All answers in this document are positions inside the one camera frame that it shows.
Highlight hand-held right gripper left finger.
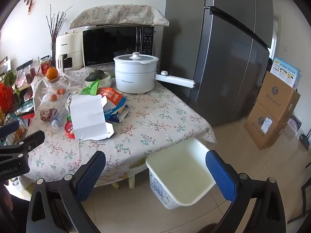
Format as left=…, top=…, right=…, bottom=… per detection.
left=26, top=150, right=107, bottom=233

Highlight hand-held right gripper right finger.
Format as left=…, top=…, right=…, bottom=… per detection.
left=205, top=150, right=286, bottom=233

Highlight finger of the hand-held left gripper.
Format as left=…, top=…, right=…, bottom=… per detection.
left=0, top=130, right=46, bottom=156
left=0, top=120, right=20, bottom=139

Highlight white plastic bin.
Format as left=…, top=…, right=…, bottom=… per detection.
left=145, top=137, right=217, bottom=210

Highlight blue biscuit box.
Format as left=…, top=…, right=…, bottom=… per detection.
left=107, top=104, right=131, bottom=124

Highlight orange and white snack bag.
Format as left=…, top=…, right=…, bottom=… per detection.
left=98, top=87, right=127, bottom=118

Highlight red drink can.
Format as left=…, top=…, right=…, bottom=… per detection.
left=40, top=108, right=58, bottom=122

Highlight clear plastic bottle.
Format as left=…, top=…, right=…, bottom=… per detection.
left=51, top=101, right=71, bottom=128

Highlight round red lid container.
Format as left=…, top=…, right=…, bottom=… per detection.
left=64, top=120, right=76, bottom=137

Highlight white plastic bag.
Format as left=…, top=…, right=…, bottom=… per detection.
left=31, top=76, right=49, bottom=113

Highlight green potted plant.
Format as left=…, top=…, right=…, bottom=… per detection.
left=0, top=70, right=24, bottom=99

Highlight clear glass teapot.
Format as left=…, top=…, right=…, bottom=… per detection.
left=42, top=76, right=71, bottom=103

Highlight white cardboard box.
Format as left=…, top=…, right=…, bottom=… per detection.
left=69, top=94, right=115, bottom=141

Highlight brown cardboard box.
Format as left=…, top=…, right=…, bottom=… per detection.
left=256, top=70, right=301, bottom=124
left=244, top=101, right=288, bottom=150

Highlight large orange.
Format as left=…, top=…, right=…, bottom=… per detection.
left=46, top=66, right=59, bottom=80

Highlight red label jar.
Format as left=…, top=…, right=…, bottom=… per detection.
left=40, top=58, right=52, bottom=76

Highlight green plastic bag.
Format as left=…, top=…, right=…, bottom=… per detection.
left=80, top=79, right=101, bottom=96

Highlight floral tablecloth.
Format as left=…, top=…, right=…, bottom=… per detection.
left=24, top=65, right=217, bottom=188

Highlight dark green squash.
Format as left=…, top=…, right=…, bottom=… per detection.
left=85, top=69, right=106, bottom=82

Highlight white flower print bowl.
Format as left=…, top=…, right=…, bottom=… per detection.
left=83, top=72, right=113, bottom=88

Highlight cream air fryer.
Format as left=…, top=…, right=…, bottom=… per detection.
left=55, top=30, right=84, bottom=72

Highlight dry branches in vase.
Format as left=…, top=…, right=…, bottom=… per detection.
left=46, top=4, right=73, bottom=62

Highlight white electric cooking pot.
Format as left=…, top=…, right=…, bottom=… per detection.
left=113, top=52, right=196, bottom=94

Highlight grey refrigerator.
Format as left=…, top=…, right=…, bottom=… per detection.
left=162, top=0, right=275, bottom=127

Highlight light blue printed box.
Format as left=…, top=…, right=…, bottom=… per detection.
left=269, top=57, right=302, bottom=89

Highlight black microwave oven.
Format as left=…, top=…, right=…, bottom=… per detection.
left=83, top=25, right=156, bottom=69

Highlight floral microwave cover cloth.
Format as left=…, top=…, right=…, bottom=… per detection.
left=69, top=4, right=170, bottom=30

